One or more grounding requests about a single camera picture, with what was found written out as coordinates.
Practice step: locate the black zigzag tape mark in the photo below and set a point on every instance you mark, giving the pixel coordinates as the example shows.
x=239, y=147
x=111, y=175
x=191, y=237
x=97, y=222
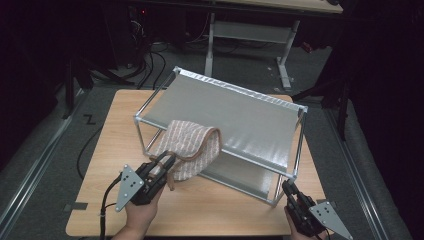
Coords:
x=89, y=119

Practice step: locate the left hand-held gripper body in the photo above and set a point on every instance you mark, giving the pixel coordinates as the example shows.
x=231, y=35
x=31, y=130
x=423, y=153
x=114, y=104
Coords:
x=148, y=186

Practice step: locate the black metal stand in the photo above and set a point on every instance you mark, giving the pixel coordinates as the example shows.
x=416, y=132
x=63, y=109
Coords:
x=69, y=96
x=342, y=113

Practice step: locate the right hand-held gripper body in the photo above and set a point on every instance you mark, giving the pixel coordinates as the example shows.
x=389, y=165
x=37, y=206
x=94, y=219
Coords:
x=306, y=220

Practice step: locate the metal floor rail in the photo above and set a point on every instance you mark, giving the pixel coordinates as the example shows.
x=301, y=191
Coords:
x=36, y=166
x=352, y=173

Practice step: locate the grey tape piece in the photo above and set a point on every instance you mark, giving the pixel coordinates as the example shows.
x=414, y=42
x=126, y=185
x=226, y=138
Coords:
x=320, y=201
x=78, y=206

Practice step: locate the dark computer tower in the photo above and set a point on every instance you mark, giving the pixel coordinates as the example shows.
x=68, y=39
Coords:
x=136, y=30

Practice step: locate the striped beige towel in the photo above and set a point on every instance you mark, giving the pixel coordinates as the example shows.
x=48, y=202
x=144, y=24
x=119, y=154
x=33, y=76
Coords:
x=190, y=143

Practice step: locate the small red object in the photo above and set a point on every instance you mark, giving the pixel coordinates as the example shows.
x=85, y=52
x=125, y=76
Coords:
x=306, y=47

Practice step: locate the desk with white metal legs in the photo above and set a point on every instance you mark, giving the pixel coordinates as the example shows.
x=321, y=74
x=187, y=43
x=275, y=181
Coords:
x=250, y=31

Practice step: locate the person's left hand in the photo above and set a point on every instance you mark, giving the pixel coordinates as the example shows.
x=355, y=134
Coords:
x=140, y=216

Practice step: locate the person's right hand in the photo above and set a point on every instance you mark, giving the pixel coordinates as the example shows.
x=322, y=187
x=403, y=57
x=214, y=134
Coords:
x=295, y=235

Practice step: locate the metal two-tier shelf rack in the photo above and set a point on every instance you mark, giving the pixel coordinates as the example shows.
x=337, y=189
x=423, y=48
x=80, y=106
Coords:
x=253, y=126

